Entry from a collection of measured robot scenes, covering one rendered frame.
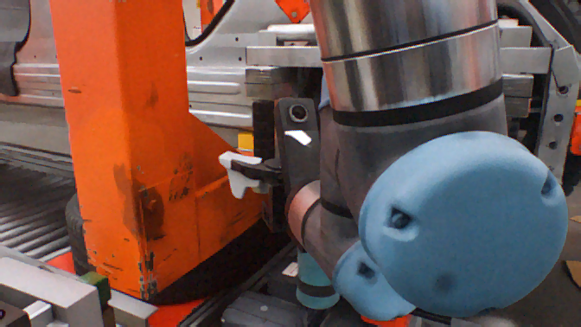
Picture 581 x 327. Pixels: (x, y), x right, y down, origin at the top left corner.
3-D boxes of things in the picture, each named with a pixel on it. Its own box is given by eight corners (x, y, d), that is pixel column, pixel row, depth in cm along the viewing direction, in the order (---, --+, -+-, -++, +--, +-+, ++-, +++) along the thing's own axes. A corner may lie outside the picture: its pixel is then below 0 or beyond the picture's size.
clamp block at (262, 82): (298, 94, 69) (298, 62, 68) (272, 100, 61) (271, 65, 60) (272, 92, 71) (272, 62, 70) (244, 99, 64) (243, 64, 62)
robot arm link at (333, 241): (450, 221, 29) (439, 319, 32) (374, 177, 39) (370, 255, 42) (354, 238, 27) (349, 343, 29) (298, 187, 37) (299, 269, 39)
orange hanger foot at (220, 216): (304, 191, 133) (306, 85, 123) (201, 265, 88) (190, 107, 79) (261, 183, 140) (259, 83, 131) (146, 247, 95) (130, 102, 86)
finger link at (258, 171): (223, 172, 53) (277, 185, 48) (222, 161, 53) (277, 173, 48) (246, 164, 57) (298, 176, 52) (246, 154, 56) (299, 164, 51)
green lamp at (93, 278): (113, 299, 59) (110, 276, 58) (90, 314, 56) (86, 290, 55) (95, 291, 61) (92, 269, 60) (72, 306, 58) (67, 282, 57)
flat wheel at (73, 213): (284, 221, 171) (284, 167, 164) (236, 320, 108) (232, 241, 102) (141, 209, 182) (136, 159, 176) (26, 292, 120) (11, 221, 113)
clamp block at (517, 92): (525, 109, 54) (531, 68, 52) (527, 119, 46) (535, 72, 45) (484, 106, 56) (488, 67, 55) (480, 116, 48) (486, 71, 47)
